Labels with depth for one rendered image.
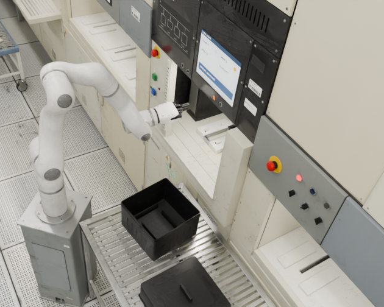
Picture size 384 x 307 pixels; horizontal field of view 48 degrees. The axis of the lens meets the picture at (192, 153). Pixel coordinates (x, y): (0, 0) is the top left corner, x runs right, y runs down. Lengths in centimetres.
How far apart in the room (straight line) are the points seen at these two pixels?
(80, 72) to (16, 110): 240
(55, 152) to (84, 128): 195
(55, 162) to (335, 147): 115
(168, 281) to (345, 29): 123
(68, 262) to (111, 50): 156
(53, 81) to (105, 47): 155
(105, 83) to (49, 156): 40
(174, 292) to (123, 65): 172
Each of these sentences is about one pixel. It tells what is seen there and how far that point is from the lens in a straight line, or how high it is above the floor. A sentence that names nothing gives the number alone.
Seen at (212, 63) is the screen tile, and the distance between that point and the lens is 186.
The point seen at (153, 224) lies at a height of 77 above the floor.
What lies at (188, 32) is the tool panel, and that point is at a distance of 198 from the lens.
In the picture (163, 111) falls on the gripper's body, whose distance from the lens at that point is 208.
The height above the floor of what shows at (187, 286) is 86.
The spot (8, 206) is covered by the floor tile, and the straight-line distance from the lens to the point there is 339.
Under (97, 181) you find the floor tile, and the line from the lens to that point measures 344.
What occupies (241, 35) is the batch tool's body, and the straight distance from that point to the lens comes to 166.
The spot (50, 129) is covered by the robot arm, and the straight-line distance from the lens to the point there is 189.
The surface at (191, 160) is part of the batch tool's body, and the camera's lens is 240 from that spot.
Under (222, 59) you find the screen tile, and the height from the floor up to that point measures 163.
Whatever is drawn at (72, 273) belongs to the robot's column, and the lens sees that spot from 253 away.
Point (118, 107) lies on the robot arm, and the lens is 193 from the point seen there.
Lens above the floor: 257
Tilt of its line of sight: 44 degrees down
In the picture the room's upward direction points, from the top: 8 degrees clockwise
